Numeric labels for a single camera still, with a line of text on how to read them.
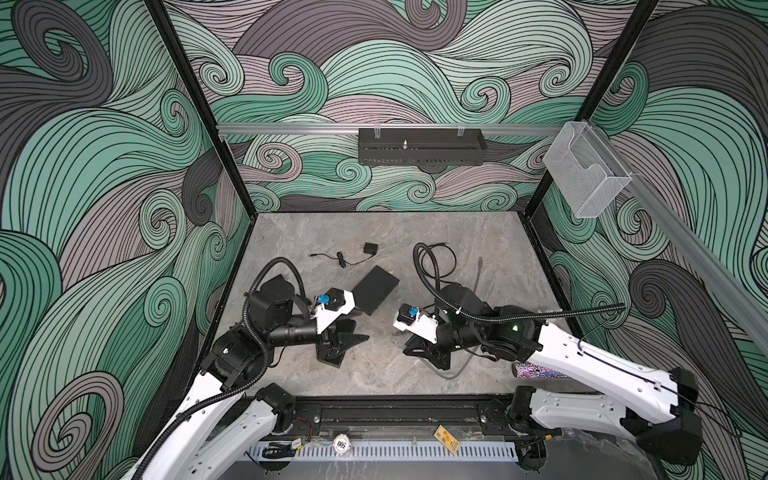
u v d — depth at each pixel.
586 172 0.76
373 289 0.98
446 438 0.70
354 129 0.93
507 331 0.47
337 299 0.50
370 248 1.09
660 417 0.39
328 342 0.51
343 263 1.04
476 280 1.01
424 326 0.56
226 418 0.56
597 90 0.85
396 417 0.74
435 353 0.56
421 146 0.95
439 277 1.01
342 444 0.65
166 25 0.73
